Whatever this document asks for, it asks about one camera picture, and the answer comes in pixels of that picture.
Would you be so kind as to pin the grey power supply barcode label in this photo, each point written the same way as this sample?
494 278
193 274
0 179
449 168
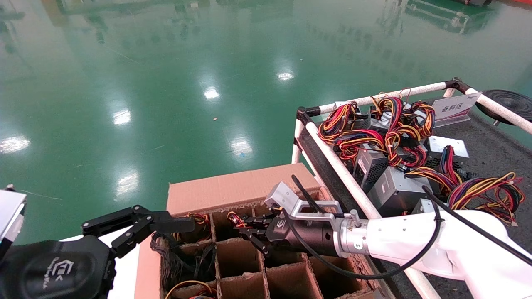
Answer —
370 166

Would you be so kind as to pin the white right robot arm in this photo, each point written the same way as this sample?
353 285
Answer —
415 241

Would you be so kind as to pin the white label sign stand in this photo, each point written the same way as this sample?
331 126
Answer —
455 107

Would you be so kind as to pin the silver power supply shiny lid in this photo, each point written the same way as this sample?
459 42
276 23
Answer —
440 143

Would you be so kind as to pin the long white cart rail pipe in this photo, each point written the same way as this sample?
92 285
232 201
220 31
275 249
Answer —
332 160

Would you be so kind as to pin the brown cardboard box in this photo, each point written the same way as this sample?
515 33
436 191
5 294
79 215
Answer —
232 187

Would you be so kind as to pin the white cart leg pipe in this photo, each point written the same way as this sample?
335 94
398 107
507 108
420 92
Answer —
296 141

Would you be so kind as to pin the grey power supply with fan grille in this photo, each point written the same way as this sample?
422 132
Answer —
426 206

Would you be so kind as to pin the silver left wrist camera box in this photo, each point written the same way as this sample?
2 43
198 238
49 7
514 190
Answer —
10 216

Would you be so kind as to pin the black pipe corner connector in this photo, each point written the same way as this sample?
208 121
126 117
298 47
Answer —
457 85
307 112

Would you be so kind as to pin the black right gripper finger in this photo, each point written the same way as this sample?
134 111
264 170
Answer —
174 224

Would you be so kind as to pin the black round disc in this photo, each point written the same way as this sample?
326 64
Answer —
511 104

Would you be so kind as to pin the cardboard divider grid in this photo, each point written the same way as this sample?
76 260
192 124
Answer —
239 257

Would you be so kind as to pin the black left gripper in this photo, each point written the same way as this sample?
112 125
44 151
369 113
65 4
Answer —
50 270

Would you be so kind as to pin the grey power supply, centre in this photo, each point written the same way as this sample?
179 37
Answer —
399 191

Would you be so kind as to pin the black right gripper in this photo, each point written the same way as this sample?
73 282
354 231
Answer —
307 236

